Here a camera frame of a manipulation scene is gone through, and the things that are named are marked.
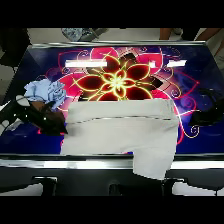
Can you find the pale green T-shirt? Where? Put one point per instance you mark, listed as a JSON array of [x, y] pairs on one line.
[[126, 133]]

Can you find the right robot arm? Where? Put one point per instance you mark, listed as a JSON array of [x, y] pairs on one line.
[[208, 115]]

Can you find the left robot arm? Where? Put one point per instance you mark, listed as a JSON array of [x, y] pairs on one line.
[[31, 115]]

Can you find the brown garment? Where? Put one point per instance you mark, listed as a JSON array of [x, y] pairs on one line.
[[50, 115]]

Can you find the light blue garment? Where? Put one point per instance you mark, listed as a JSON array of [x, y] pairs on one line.
[[46, 90]]

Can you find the person's legs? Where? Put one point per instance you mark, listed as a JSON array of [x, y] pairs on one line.
[[208, 33]]

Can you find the silver frame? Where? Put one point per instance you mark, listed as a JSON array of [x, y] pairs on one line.
[[100, 164]]

